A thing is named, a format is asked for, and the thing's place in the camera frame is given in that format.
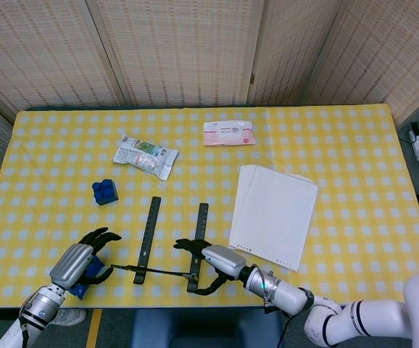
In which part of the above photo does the black grey right robot hand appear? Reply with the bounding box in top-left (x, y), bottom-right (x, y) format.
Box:
top-left (173, 237), bottom-right (249, 296)

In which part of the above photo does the blue seat base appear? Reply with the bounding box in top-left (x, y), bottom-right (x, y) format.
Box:
top-left (131, 307), bottom-right (285, 348)

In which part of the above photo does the black folding laptop stand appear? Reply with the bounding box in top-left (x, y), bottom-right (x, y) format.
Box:
top-left (110, 196), bottom-right (210, 294)

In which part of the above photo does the stack of lined paper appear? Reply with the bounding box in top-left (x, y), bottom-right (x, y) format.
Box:
top-left (227, 165), bottom-right (320, 273)

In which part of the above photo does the beige woven folding screen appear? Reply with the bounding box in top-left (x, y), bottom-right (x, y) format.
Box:
top-left (0, 0), bottom-right (419, 166)

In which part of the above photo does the yellow white checkered tablecloth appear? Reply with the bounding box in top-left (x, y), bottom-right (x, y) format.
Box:
top-left (0, 104), bottom-right (419, 310)

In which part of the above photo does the black grey left robot hand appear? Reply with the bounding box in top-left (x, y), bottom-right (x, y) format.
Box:
top-left (49, 226), bottom-right (123, 291)

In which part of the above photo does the white printed snack packet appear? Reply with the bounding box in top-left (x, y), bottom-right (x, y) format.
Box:
top-left (111, 134), bottom-right (180, 181)

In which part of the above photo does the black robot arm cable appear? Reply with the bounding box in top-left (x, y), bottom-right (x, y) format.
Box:
top-left (275, 311), bottom-right (294, 348)

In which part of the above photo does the blue toy building block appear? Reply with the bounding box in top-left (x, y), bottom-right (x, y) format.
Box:
top-left (91, 178), bottom-right (120, 207)

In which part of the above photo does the blue foil snack packet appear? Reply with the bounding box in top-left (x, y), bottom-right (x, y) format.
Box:
top-left (67, 253), bottom-right (106, 300)

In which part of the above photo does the pink wet wipes pack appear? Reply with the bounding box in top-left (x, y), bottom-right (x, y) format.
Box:
top-left (202, 120), bottom-right (257, 147)

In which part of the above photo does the white grey sneaker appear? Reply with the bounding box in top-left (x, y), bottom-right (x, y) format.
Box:
top-left (51, 307), bottom-right (88, 327)

